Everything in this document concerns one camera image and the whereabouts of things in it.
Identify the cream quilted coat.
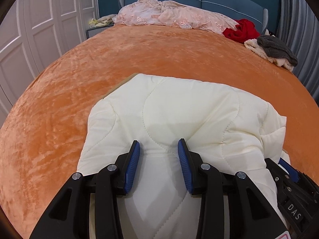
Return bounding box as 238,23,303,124
77,74,287,238

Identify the orange plush bedspread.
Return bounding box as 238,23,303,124
1,25,318,238

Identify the dark grey knit garment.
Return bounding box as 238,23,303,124
257,35,298,67

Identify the cream fluffy garment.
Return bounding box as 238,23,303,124
244,39,294,72

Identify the red garment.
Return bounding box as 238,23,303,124
222,19,260,44

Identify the grey-blue curtain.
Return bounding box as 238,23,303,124
277,0,319,101

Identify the grey bedside table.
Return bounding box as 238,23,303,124
86,24,114,39

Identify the white panelled wardrobe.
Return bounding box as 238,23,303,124
1,0,99,122

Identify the yellow-white clutter on nightstand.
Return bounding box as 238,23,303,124
89,14,117,28

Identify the pink floral duvet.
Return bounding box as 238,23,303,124
112,0,237,35

